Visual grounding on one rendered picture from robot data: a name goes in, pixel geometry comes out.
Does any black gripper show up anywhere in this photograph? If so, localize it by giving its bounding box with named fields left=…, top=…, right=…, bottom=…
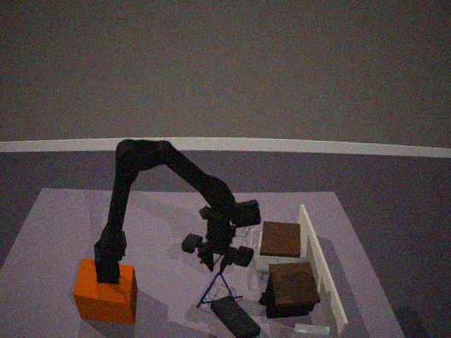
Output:
left=181, top=228, right=254, bottom=274

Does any cream flat panel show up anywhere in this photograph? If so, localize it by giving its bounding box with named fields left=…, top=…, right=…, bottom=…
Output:
left=298, top=204, right=349, bottom=338

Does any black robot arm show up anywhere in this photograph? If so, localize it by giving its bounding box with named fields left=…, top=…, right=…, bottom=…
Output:
left=94, top=138, right=261, bottom=284

